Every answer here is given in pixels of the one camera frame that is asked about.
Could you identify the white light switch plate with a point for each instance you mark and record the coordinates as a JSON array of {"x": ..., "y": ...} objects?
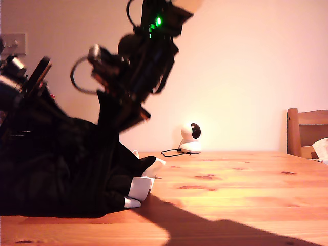
[{"x": 14, "y": 43}]

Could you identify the wooden chair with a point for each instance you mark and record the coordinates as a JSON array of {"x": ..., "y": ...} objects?
[{"x": 293, "y": 133}]

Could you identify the white dome security camera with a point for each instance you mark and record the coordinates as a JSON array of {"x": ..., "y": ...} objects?
[{"x": 189, "y": 146}]

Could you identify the white tissue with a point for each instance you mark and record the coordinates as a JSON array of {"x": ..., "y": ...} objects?
[{"x": 321, "y": 148}]

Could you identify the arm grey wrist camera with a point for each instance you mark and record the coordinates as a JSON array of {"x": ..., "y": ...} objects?
[
  {"x": 16, "y": 68},
  {"x": 97, "y": 52}
]

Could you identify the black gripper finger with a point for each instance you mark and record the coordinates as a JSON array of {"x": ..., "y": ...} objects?
[
  {"x": 107, "y": 110},
  {"x": 128, "y": 118},
  {"x": 53, "y": 107}
]

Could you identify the black shorts with white stripes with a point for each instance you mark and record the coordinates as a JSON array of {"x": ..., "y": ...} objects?
[{"x": 64, "y": 174}]

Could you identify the patterned tissue box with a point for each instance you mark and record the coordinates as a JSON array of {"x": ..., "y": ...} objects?
[{"x": 320, "y": 161}]

